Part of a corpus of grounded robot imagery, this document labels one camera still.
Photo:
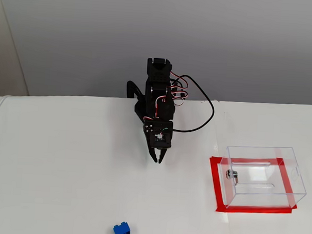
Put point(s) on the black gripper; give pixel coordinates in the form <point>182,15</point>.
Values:
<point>149,146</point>

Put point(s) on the blue lego brick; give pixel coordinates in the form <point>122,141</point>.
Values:
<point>121,231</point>

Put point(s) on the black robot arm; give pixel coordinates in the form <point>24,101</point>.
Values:
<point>157,101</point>

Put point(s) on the transparent plastic box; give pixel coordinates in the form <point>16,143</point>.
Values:
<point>260,179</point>

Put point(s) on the silver cylinder lock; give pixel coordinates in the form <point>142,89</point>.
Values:
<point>230,174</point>

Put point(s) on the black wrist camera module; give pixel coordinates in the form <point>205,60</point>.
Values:
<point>160,139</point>

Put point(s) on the red tape frame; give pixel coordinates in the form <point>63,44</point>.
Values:
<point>214,179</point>

